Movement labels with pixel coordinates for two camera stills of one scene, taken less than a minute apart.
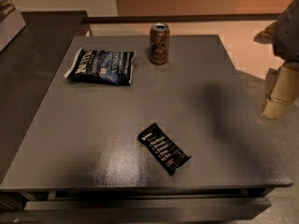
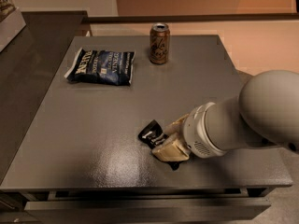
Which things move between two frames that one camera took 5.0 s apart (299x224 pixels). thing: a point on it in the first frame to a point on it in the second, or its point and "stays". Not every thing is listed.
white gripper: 288,36 to 195,131
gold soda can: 160,43 stays
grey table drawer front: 143,210 stays
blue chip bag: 113,67 stays
